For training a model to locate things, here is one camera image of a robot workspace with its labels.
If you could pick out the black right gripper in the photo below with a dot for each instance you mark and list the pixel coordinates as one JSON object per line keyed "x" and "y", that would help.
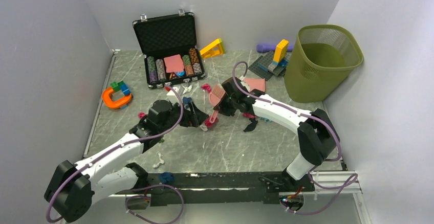
{"x": 224, "y": 109}

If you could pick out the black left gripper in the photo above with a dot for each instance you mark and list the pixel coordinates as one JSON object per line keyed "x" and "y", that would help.
{"x": 195, "y": 116}

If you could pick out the large magenta paper scrap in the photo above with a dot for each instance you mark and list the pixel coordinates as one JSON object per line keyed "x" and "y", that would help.
{"x": 206, "y": 125}

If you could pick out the pink hand brush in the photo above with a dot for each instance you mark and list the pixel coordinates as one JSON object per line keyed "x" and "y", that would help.
{"x": 214, "y": 98}

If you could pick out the pink dustpan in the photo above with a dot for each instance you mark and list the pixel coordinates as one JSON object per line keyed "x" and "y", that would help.
{"x": 255, "y": 83}

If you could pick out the black paper scrap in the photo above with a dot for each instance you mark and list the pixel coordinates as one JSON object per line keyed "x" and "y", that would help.
{"x": 252, "y": 126}

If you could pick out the white twisted paper scrap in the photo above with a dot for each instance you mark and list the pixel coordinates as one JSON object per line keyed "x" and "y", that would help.
{"x": 160, "y": 161}

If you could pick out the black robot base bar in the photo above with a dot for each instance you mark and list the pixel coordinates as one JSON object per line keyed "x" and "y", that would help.
{"x": 222, "y": 187}

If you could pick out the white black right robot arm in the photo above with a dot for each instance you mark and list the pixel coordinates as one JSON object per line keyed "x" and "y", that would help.
{"x": 316, "y": 134}

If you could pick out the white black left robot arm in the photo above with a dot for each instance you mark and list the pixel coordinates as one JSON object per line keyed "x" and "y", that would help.
{"x": 75, "y": 187}

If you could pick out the dark blue paper scrap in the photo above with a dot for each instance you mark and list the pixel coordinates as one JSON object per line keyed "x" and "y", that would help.
{"x": 186, "y": 100}

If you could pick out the magenta scrap by brush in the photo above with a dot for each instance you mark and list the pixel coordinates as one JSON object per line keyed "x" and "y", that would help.
{"x": 249, "y": 116}

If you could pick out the magenta paper scrap near case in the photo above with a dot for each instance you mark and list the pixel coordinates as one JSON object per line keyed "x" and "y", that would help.
{"x": 206, "y": 87}

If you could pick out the white paper scrap near case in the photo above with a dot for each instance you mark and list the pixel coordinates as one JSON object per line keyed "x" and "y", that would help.
{"x": 185, "y": 89}

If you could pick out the cyan paper scrap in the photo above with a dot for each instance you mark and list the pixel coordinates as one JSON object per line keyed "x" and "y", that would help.
{"x": 266, "y": 119}

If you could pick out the grey building baseplate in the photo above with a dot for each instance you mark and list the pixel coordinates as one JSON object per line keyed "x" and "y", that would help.
{"x": 261, "y": 67}

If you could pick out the yellow triangular block toy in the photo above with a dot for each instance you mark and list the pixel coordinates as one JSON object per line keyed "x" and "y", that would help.
{"x": 215, "y": 48}

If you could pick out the small magenta paper scrap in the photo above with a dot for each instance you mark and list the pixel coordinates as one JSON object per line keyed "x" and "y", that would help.
{"x": 141, "y": 115}

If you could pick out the pink card in case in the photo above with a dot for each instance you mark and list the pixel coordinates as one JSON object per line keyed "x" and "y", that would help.
{"x": 174, "y": 64}

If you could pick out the purple cylinder toy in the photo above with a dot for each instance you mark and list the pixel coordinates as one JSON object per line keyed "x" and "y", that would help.
{"x": 267, "y": 47}

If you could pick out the yellow building block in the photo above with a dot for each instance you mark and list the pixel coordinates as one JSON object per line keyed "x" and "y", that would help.
{"x": 280, "y": 51}

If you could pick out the orange horseshoe toy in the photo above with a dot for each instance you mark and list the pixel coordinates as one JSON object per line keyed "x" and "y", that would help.
{"x": 115, "y": 104}

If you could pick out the green blue building blocks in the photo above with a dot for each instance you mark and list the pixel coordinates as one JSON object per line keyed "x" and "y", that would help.
{"x": 120, "y": 86}

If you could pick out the black poker chip case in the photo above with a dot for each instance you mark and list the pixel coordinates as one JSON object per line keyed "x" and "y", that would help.
{"x": 164, "y": 36}

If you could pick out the olive green waste basket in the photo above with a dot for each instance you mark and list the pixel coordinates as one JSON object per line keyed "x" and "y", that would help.
{"x": 323, "y": 57}

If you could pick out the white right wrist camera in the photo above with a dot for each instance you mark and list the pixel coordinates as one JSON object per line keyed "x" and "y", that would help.
{"x": 244, "y": 86}

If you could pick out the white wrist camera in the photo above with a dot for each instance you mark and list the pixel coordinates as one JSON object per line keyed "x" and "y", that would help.
{"x": 173, "y": 97}
{"x": 244, "y": 86}

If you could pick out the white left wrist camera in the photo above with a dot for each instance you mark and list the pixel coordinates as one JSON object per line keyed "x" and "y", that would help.
{"x": 173, "y": 97}

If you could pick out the aluminium frame rail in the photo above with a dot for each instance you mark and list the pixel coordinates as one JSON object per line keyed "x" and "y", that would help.
{"x": 330, "y": 182}

